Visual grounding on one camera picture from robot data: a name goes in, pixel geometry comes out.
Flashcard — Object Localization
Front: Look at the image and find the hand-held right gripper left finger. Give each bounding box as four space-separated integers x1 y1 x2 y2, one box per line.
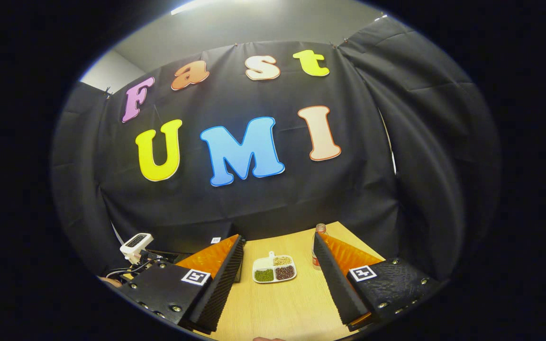
119 233 246 333

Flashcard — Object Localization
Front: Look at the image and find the white divided bean dish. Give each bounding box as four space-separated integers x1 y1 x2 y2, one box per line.
252 251 298 284

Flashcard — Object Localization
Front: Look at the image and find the black electric oven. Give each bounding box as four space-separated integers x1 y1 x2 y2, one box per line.
146 235 244 283

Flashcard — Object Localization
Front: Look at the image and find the black backdrop cloth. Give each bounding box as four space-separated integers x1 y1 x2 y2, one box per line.
50 17 501 285

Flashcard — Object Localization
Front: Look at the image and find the clear water bottle red label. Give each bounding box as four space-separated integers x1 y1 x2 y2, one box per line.
311 223 328 271

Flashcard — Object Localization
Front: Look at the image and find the white toaster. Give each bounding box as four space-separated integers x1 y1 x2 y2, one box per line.
120 233 155 264

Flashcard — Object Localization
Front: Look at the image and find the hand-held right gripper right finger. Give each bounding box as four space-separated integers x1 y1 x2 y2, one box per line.
313 232 444 331

